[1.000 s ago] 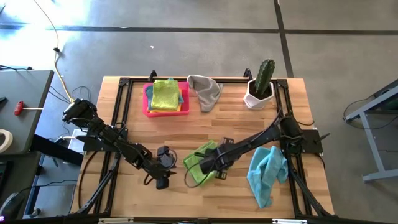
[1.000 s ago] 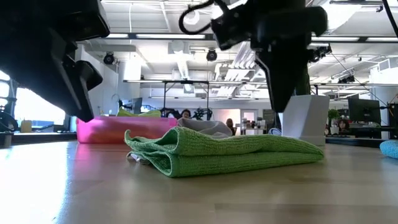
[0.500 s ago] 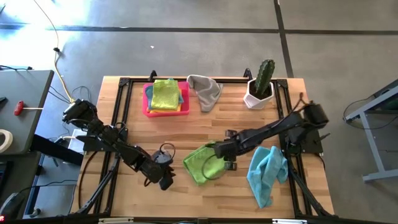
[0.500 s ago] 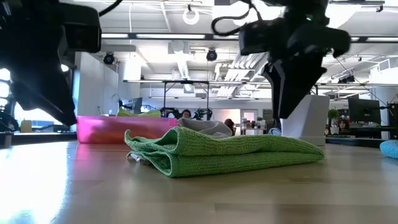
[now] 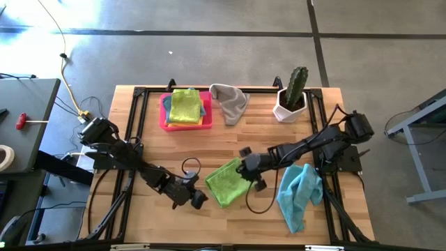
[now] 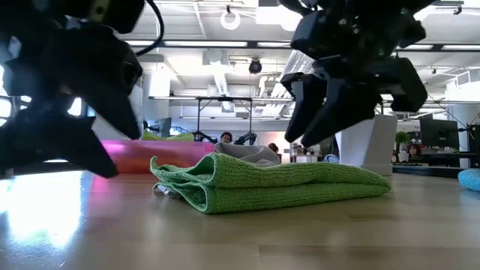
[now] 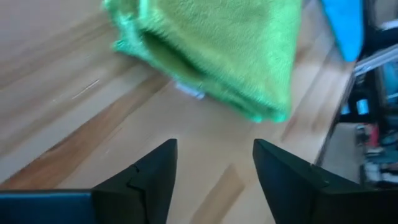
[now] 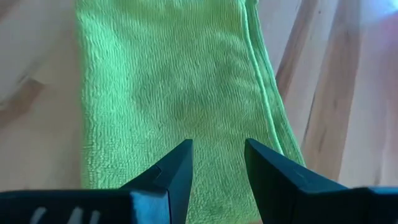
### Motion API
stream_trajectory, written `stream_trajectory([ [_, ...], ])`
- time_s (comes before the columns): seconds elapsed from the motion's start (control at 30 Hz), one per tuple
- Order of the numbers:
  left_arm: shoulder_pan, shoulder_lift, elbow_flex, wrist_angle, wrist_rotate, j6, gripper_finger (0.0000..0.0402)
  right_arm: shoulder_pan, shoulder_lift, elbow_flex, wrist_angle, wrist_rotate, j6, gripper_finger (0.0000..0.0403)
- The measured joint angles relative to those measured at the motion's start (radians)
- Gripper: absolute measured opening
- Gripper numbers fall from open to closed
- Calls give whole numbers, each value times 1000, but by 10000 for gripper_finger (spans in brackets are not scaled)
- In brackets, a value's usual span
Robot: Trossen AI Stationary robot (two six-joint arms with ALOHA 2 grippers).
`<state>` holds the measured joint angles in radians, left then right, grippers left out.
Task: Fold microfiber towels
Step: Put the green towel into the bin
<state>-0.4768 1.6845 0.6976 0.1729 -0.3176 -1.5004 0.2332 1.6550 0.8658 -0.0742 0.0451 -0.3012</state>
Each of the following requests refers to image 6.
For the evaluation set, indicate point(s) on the black ceiling dome camera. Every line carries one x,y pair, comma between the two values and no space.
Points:
255,66

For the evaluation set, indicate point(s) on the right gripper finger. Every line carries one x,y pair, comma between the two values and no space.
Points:
309,97
348,105

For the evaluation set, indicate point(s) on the small potted plant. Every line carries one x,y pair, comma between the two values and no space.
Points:
402,138

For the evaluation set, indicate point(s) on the black standing desk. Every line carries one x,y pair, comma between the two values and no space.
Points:
225,98

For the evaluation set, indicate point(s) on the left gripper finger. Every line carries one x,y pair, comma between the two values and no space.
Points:
112,105
56,142

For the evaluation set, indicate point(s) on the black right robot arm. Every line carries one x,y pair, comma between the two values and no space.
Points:
356,5

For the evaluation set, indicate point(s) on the black computer monitor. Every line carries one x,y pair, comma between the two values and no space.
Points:
438,135

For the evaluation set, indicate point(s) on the person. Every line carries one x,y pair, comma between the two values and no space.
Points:
273,147
414,150
225,137

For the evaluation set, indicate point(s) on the black background robot arm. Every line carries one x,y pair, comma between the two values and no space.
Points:
245,138

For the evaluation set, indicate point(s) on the grey microfiber towel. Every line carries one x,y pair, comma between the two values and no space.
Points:
251,153

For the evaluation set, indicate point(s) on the pink plastic bin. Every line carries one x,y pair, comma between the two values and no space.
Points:
150,155

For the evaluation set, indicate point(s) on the teal microfiber towel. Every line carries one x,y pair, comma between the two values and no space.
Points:
470,180

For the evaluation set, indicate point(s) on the white faceted planter pot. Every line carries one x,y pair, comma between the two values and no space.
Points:
375,146

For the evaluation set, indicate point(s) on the green woven microfiber towel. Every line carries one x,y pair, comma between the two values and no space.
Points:
270,183

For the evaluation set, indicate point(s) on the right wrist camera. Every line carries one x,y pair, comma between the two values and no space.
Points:
405,86

